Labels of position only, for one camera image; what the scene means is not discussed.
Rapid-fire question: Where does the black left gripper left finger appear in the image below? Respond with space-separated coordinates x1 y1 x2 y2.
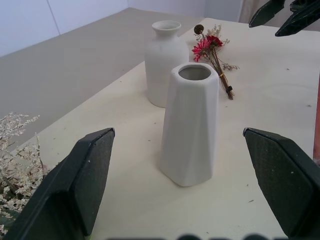
2 127 116 240

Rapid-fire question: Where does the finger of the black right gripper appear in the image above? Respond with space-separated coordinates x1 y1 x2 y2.
248 0 291 29
274 0 320 38

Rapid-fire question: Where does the white round-shouldered ceramic vase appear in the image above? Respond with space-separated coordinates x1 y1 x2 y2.
144 20 190 109

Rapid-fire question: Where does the red dried flower bouquet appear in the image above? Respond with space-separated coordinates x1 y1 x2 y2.
191 24 240 101

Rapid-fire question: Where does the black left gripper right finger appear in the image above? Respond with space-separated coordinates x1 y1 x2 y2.
242 127 320 240

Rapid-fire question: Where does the white faceted tapered vase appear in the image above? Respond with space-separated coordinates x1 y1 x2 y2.
158 63 220 187

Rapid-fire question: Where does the white dried flower bunch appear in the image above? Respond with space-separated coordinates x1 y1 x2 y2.
0 112 51 235

